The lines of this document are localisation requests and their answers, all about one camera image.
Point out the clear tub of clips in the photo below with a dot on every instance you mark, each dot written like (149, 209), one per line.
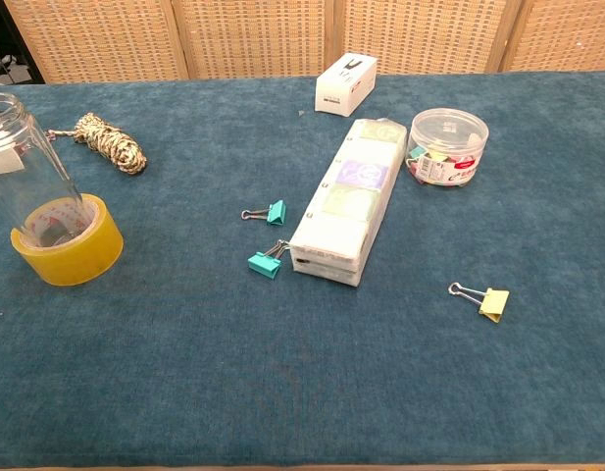
(449, 152)

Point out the wrapped tissue pack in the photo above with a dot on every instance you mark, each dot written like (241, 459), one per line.
(341, 206)

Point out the teal binder clip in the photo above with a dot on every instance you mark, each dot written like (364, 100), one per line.
(263, 265)
(276, 212)

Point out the clear plastic bottle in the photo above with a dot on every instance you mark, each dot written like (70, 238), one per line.
(37, 172)

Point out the small white carton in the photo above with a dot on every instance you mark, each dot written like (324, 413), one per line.
(343, 86)

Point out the woven rattan screen panel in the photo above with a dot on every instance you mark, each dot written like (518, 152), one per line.
(562, 34)
(253, 34)
(419, 29)
(101, 39)

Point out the yellow binder clip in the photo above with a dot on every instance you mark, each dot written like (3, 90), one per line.
(495, 303)

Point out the blue table cloth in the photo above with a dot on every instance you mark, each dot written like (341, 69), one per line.
(184, 368)

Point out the yellow tape roll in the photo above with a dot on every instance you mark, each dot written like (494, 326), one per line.
(71, 260)

